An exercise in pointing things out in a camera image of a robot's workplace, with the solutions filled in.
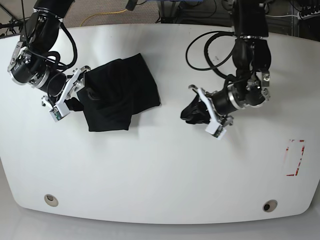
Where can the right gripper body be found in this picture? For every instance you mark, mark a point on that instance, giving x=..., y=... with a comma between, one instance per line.
x=42, y=71

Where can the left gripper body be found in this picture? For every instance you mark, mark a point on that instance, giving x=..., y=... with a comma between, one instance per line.
x=247, y=89

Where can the black T-shirt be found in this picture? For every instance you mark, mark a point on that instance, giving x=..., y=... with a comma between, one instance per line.
x=126, y=88

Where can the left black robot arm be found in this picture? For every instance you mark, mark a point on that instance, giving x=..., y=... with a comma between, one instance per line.
x=245, y=70

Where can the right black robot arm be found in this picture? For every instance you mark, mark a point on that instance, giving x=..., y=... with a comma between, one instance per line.
x=40, y=32

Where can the red tape rectangle marking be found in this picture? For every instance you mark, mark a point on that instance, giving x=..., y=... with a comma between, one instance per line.
x=293, y=157

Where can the white power strip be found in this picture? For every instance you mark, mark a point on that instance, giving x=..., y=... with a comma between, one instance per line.
x=309, y=11

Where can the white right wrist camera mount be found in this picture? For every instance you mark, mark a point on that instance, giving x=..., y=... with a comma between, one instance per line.
x=74, y=84

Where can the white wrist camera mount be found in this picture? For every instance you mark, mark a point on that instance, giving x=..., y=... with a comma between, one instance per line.
x=217, y=124
x=74, y=84

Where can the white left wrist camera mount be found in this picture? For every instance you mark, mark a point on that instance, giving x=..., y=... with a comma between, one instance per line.
x=217, y=124

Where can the left table cable grommet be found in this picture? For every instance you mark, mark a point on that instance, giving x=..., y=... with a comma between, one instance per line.
x=51, y=200

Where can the table cable grommet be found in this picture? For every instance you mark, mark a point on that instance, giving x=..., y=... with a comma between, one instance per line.
x=51, y=200
x=270, y=206

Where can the right table cable grommet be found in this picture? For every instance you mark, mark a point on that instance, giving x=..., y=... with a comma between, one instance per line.
x=270, y=206

